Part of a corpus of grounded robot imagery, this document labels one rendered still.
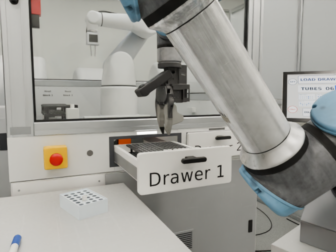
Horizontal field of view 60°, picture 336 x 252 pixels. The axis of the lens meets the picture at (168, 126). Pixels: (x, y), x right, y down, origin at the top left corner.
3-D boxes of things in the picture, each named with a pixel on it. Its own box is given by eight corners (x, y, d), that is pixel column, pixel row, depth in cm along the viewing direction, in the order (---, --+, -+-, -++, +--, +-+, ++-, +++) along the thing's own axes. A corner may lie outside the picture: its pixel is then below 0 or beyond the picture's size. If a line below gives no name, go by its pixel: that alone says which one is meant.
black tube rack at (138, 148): (198, 170, 94) (198, 151, 93) (147, 176, 87) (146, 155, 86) (170, 157, 114) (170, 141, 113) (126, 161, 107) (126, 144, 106)
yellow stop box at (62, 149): (68, 168, 95) (67, 146, 95) (44, 170, 93) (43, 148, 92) (66, 165, 100) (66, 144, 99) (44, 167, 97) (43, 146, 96)
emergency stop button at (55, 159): (63, 165, 93) (62, 153, 92) (49, 167, 91) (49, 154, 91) (62, 163, 95) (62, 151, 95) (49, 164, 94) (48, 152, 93)
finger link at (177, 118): (187, 133, 87) (184, 102, 87) (169, 134, 84) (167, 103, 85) (181, 134, 90) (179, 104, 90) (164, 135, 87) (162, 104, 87)
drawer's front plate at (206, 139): (246, 154, 129) (246, 129, 128) (188, 160, 117) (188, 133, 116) (243, 153, 131) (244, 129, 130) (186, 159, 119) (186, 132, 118)
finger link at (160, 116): (176, 132, 93) (178, 104, 91) (159, 134, 90) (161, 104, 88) (171, 130, 95) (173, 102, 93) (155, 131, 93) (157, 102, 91)
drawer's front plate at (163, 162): (231, 182, 87) (232, 146, 86) (139, 195, 76) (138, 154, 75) (227, 180, 89) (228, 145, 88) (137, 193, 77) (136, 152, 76)
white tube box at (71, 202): (108, 211, 80) (107, 198, 79) (79, 220, 74) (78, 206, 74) (87, 199, 89) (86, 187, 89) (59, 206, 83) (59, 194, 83)
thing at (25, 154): (259, 155, 135) (260, 124, 133) (9, 182, 93) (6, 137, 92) (172, 132, 221) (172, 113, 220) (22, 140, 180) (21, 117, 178)
